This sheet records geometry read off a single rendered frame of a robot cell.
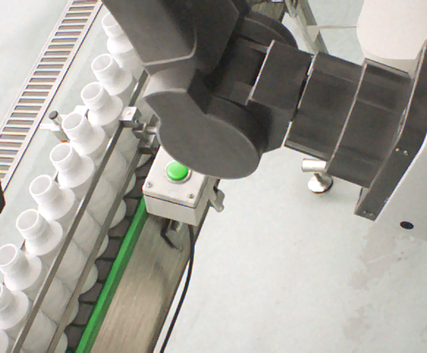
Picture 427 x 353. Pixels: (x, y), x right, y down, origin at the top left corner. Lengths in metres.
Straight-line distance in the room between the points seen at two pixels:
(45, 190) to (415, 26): 0.73
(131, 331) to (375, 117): 0.90
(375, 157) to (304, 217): 1.99
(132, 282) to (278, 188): 1.30
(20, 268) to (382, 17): 0.68
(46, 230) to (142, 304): 0.24
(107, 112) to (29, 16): 2.40
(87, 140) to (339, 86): 0.81
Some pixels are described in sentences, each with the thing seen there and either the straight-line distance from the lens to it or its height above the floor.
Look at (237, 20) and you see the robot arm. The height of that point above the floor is 1.63.
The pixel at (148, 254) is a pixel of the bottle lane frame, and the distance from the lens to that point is 1.48.
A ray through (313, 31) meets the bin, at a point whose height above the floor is 0.71.
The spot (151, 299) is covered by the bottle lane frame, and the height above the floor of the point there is 0.88.
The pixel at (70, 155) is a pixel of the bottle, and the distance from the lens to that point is 1.35.
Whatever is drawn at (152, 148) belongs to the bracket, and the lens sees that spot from 1.46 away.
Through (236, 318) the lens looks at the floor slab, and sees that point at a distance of 2.51.
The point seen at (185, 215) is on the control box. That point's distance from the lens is 1.33.
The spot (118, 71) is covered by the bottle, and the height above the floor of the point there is 1.14.
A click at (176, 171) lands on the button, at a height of 1.12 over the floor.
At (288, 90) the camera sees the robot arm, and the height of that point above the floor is 1.60.
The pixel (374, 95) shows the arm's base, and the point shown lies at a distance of 0.63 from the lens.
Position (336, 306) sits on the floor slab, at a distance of 2.43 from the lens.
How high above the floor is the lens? 2.04
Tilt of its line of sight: 47 degrees down
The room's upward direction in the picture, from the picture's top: 32 degrees counter-clockwise
